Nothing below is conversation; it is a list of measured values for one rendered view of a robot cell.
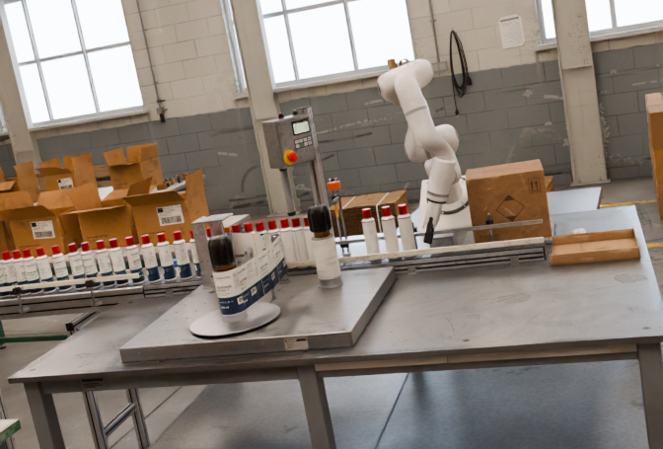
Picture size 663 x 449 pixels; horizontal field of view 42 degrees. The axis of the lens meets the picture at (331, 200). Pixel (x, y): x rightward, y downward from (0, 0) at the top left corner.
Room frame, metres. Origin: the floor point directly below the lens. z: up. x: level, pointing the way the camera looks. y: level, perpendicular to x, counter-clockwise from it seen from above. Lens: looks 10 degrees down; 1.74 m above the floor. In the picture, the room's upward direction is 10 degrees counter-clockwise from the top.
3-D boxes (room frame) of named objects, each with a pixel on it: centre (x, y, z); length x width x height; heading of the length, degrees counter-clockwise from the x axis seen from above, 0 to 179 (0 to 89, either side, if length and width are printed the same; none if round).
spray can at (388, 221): (3.24, -0.20, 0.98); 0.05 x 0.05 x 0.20
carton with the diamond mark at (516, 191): (3.39, -0.70, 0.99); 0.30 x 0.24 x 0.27; 78
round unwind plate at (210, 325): (2.79, 0.39, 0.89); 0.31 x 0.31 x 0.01
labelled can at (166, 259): (3.53, 0.72, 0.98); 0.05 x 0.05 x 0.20
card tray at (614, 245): (3.02, -0.91, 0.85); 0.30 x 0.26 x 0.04; 73
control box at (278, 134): (3.43, 0.12, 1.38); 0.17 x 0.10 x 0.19; 128
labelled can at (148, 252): (3.55, 0.80, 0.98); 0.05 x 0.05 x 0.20
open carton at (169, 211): (4.92, 0.92, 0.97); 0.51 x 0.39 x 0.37; 164
